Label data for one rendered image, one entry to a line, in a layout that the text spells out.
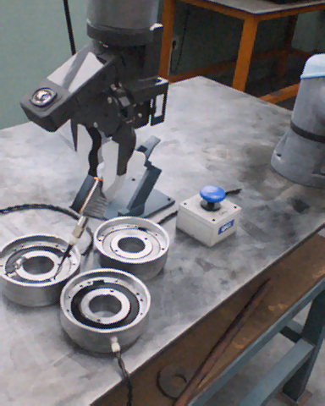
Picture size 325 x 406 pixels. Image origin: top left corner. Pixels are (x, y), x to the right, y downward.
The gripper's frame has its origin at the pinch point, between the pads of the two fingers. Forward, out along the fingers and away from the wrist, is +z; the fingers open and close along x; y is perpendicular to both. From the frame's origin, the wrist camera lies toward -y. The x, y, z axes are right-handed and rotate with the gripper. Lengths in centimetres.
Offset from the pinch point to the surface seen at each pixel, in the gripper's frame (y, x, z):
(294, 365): 60, -13, 69
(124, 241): 6.2, 0.2, 11.2
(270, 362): 78, -1, 93
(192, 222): 17.0, -3.7, 10.7
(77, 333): -10.4, -8.8, 10.6
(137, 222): 9.6, 1.1, 9.8
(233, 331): 27.5, -9.6, 36.8
